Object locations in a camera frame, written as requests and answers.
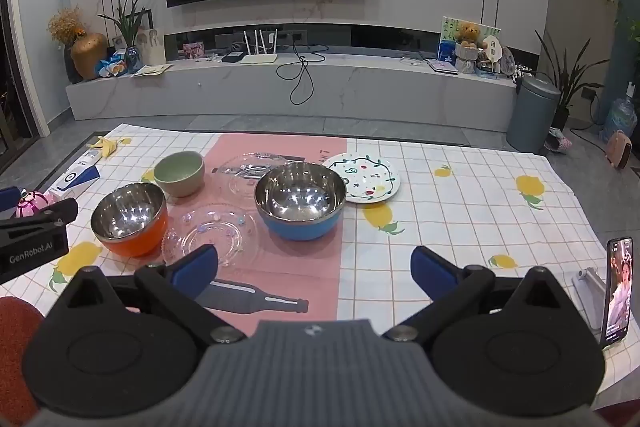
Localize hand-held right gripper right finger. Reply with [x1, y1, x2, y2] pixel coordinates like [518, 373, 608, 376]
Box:
[381, 246, 586, 345]

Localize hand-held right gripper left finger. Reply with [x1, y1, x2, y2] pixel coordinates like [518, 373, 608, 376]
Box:
[47, 244, 247, 345]

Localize clear glass plate flower stickers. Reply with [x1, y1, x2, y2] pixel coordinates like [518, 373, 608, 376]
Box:
[215, 152, 296, 198]
[161, 203, 259, 268]

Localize orange steel bowl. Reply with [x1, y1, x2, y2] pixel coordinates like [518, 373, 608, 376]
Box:
[90, 183, 168, 258]

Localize green ceramic bowl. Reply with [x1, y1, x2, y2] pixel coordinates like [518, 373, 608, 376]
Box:
[153, 151, 206, 198]

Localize blue steel bowl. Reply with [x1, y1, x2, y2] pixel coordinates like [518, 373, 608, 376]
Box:
[254, 164, 347, 242]

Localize white painted ceramic plate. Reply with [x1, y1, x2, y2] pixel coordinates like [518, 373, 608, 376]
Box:
[321, 153, 402, 204]

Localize pink round ornament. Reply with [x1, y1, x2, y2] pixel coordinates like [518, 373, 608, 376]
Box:
[16, 189, 56, 219]

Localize blue and white box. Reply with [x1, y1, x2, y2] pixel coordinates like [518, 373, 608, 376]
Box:
[44, 150, 101, 202]

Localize lemon print checked tablecloth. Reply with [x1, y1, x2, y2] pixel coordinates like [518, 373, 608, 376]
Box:
[0, 123, 621, 358]

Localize yellow banana toy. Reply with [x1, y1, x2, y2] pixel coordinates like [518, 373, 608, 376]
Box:
[86, 136, 121, 156]

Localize red round stool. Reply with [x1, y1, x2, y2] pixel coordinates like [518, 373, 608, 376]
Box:
[0, 296, 46, 425]

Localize grey phone stand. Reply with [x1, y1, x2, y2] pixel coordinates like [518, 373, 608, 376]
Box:
[571, 267, 608, 335]

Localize blue snack packet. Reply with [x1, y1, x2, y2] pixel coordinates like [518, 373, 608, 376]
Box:
[96, 56, 128, 78]

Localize gold vase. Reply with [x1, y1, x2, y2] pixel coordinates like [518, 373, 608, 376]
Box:
[70, 33, 109, 81]

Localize beige paper sheets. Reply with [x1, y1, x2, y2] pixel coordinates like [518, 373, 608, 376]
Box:
[131, 63, 173, 78]

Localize pink slippers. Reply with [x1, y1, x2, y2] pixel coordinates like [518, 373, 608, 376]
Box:
[545, 127, 573, 154]

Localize dried yellow flowers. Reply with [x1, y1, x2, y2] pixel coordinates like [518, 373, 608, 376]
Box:
[47, 7, 87, 48]

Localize grey round trash can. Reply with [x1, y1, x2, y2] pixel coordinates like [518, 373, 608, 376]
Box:
[506, 74, 562, 154]

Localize black smartphone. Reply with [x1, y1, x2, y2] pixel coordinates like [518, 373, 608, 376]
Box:
[600, 237, 634, 352]

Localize grey marble television console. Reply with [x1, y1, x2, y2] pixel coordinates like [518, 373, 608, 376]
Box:
[65, 52, 521, 120]

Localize grey notebook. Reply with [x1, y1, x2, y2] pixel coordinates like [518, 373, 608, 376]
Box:
[426, 58, 459, 75]

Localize green long-leaf plant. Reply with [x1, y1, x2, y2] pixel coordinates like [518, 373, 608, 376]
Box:
[97, 0, 157, 48]

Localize white router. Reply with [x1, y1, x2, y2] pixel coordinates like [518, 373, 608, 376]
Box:
[240, 28, 280, 65]

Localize pink small heater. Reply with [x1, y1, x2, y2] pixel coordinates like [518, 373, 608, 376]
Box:
[605, 131, 633, 170]

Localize dark potted floor plant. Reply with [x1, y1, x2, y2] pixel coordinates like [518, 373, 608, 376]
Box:
[535, 29, 606, 132]

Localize white round hand fan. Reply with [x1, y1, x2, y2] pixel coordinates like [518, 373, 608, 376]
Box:
[482, 35, 502, 72]

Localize green and blue painting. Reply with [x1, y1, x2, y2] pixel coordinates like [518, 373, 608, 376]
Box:
[438, 17, 501, 65]

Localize brown teddy bear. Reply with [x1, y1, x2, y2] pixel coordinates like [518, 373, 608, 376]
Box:
[454, 22, 488, 58]

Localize blue water bottle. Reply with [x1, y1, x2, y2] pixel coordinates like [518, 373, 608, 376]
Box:
[604, 98, 638, 144]

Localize black cable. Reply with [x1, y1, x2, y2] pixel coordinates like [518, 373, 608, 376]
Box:
[276, 39, 328, 105]

